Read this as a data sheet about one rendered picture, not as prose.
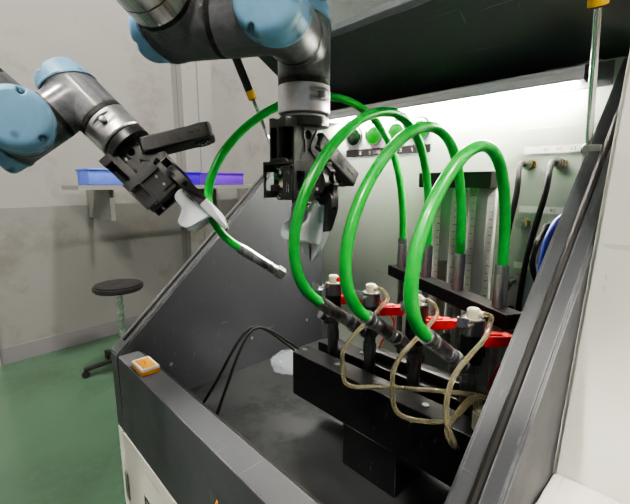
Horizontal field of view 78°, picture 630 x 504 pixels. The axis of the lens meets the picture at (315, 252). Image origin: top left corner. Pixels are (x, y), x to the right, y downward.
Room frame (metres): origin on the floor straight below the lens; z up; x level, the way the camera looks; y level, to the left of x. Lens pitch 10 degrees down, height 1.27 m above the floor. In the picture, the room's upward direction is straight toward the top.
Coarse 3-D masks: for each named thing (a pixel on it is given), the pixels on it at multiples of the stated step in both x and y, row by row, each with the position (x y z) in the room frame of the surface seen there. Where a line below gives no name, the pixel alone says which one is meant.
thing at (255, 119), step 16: (336, 96) 0.71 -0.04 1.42; (272, 112) 0.67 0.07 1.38; (240, 128) 0.65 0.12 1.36; (384, 128) 0.74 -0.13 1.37; (224, 144) 0.64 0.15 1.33; (208, 176) 0.63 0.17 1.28; (400, 176) 0.76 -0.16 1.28; (208, 192) 0.63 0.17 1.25; (400, 192) 0.76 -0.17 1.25; (400, 208) 0.76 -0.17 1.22; (400, 224) 0.77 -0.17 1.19; (224, 240) 0.64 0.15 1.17; (400, 240) 0.76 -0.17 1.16
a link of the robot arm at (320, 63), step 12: (312, 0) 0.55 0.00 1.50; (324, 0) 0.57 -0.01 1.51; (324, 12) 0.56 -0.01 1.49; (324, 24) 0.56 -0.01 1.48; (324, 36) 0.54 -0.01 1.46; (324, 48) 0.56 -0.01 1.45; (312, 60) 0.55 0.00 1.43; (324, 60) 0.56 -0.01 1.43; (288, 72) 0.56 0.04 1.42; (300, 72) 0.55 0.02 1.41; (312, 72) 0.55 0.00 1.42; (324, 72) 0.56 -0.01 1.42
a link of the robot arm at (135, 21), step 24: (120, 0) 0.43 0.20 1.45; (144, 0) 0.43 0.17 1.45; (168, 0) 0.44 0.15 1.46; (192, 0) 0.47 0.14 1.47; (144, 24) 0.46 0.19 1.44; (168, 24) 0.46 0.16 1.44; (192, 24) 0.48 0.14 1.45; (144, 48) 0.51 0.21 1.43; (168, 48) 0.50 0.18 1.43; (192, 48) 0.50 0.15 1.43; (216, 48) 0.49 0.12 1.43
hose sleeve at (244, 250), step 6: (240, 246) 0.65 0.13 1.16; (246, 246) 0.65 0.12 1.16; (240, 252) 0.65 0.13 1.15; (246, 252) 0.65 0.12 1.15; (252, 252) 0.65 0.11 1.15; (252, 258) 0.65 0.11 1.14; (258, 258) 0.66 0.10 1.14; (264, 258) 0.66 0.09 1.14; (258, 264) 0.66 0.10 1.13; (264, 264) 0.66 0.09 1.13; (270, 264) 0.66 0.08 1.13; (276, 264) 0.68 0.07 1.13; (270, 270) 0.66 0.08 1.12; (276, 270) 0.67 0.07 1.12
